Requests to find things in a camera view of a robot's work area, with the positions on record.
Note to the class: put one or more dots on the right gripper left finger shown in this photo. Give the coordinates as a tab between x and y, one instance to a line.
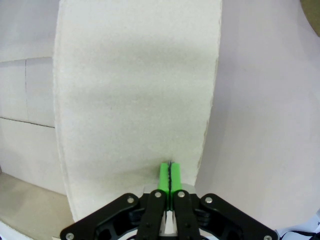
153	212

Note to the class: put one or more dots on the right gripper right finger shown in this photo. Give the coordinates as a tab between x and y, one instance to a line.
185	212

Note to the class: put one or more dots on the white foam wrapping sheet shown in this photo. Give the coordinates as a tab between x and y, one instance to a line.
135	87

